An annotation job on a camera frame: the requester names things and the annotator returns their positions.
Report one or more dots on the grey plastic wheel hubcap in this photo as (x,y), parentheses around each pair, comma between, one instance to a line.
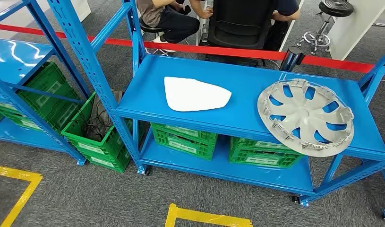
(305,116)

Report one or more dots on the white plastic cover part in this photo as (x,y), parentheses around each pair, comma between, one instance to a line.
(192,94)

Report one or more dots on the red barrier belt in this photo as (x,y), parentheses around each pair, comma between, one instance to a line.
(211,49)

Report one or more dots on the clear water bottle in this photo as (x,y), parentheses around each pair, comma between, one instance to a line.
(204,33)

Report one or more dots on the person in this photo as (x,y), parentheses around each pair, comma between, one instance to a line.
(176,25)
(286,9)

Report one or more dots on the black round chrome stool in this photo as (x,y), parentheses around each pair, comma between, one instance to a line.
(333,7)
(148,28)

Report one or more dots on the black office chair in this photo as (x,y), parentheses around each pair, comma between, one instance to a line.
(239,25)

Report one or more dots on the yellow floor tape square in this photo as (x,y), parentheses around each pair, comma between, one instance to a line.
(24,198)
(208,216)

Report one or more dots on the black backpack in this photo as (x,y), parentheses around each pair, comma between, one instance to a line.
(275,36)

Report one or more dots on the white cabinet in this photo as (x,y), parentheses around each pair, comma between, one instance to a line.
(81,7)

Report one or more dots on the black stanchion post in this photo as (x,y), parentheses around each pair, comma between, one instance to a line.
(290,58)

